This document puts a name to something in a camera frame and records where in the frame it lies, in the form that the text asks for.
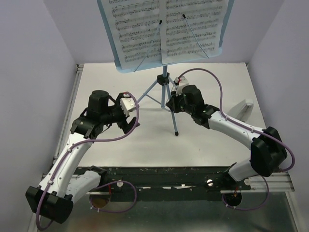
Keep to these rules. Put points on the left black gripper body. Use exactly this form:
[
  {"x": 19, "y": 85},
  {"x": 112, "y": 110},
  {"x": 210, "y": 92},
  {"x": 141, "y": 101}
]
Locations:
[{"x": 116, "y": 114}]

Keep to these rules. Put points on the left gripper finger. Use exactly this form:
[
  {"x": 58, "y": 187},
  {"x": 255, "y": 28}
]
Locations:
[
  {"x": 133, "y": 124},
  {"x": 124, "y": 127}
]

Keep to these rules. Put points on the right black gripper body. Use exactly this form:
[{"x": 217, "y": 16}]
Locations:
[{"x": 178, "y": 103}]

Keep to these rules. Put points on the grey metronome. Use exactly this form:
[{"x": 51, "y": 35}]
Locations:
[{"x": 242, "y": 111}]

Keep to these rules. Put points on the sheet music page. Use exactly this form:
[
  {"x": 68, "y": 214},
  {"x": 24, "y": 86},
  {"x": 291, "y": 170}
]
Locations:
[
  {"x": 191, "y": 29},
  {"x": 133, "y": 29}
]

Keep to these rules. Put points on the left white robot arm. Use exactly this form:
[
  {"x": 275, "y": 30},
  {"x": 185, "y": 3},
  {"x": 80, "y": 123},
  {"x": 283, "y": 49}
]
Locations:
[{"x": 55, "y": 195}]

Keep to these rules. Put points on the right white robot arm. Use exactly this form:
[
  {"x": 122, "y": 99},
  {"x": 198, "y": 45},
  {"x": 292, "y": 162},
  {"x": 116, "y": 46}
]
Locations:
[{"x": 266, "y": 148}]

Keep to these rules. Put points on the light blue music stand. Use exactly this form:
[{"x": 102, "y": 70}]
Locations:
[{"x": 164, "y": 79}]

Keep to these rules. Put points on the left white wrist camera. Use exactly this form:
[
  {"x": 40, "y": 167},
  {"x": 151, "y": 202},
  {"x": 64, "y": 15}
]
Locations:
[{"x": 127, "y": 104}]

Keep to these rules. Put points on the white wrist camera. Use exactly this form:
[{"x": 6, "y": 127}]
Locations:
[
  {"x": 127, "y": 104},
  {"x": 180, "y": 83}
]

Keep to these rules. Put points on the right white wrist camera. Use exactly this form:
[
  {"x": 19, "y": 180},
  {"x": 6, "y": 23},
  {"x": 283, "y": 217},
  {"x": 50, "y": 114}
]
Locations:
[{"x": 180, "y": 83}]

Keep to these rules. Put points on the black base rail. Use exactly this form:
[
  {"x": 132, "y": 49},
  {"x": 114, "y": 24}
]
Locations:
[{"x": 157, "y": 184}]

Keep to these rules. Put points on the aluminium frame rail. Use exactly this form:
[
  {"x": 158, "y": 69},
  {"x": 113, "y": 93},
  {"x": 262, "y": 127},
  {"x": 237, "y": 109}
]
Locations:
[{"x": 63, "y": 136}]

